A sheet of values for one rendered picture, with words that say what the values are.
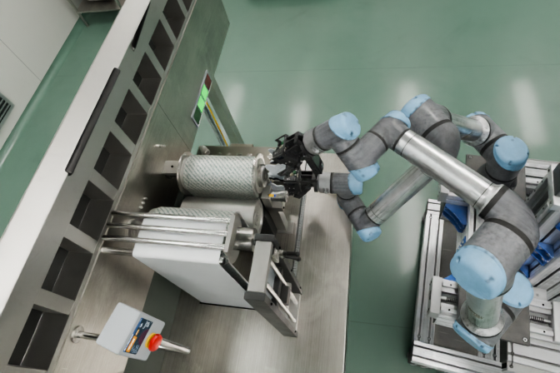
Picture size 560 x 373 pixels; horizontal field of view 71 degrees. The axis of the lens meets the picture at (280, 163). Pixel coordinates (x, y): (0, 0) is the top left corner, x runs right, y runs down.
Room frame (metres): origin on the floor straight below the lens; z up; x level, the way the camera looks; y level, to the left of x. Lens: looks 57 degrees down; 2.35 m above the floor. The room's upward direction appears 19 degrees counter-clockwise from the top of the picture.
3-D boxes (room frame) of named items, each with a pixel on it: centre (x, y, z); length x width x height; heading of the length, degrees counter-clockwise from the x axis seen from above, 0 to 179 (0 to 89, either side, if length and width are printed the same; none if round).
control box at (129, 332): (0.21, 0.33, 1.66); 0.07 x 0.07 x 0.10; 51
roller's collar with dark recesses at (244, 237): (0.47, 0.16, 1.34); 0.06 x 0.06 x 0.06; 66
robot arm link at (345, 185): (0.64, -0.20, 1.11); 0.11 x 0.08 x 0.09; 66
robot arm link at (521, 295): (0.17, -0.54, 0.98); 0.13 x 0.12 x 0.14; 117
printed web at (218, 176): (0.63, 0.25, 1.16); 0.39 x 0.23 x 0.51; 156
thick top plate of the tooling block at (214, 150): (0.93, 0.15, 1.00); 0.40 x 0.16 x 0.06; 66
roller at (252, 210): (0.65, 0.24, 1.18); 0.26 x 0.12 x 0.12; 66
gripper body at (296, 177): (0.71, -0.05, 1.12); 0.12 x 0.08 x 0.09; 66
